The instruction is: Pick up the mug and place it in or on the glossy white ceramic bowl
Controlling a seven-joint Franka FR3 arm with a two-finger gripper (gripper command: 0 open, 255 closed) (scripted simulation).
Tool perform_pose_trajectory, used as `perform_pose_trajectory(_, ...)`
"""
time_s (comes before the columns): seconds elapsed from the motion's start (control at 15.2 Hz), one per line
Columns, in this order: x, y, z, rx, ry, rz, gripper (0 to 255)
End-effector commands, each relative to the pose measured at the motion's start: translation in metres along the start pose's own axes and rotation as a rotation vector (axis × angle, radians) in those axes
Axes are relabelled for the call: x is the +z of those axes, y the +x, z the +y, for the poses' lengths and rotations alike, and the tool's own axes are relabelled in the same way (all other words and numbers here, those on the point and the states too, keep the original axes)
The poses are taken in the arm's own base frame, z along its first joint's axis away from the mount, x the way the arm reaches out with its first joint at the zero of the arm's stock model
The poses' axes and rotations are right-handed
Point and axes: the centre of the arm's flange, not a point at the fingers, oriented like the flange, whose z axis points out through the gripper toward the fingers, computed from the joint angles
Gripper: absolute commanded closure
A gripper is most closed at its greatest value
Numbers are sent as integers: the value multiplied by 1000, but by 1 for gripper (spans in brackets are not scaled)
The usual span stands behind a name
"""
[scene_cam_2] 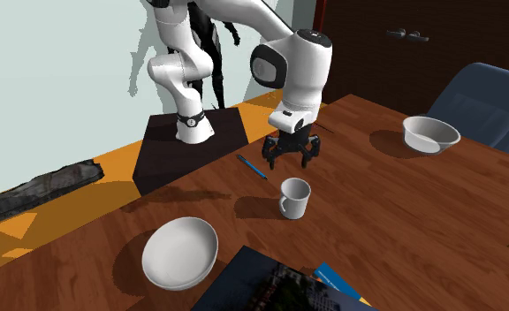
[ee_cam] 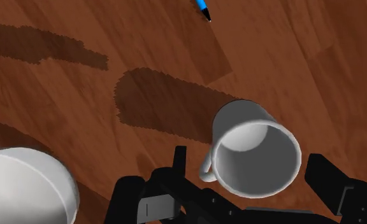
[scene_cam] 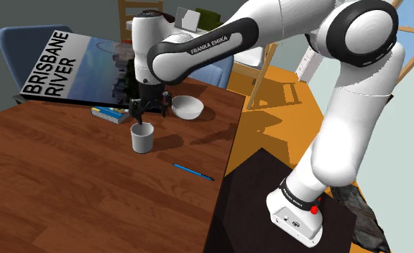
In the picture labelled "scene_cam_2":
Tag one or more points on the blue chair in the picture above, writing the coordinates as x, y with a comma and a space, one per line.
478, 103

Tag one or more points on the dark picture book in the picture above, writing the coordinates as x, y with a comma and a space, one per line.
254, 284

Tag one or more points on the brown wooden table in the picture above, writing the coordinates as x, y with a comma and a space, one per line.
409, 206

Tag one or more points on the dark grey floor mat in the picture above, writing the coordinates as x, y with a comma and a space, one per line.
43, 187

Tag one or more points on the blue pen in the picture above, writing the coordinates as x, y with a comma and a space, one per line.
252, 167

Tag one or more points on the white mug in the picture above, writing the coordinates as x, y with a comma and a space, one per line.
295, 204

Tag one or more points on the dark robot stand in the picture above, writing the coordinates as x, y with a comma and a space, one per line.
168, 159

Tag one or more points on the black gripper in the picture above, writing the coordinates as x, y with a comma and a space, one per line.
292, 141

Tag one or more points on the wide white bowl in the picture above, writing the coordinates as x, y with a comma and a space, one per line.
179, 254

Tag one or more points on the dark brown door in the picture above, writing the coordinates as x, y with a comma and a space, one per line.
409, 73

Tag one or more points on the blue book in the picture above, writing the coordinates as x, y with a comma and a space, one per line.
334, 280

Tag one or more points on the deep white bowl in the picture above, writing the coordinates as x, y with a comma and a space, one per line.
429, 133

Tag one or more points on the black statue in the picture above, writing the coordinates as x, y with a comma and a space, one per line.
216, 64

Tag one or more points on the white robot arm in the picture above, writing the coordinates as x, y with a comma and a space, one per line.
306, 73

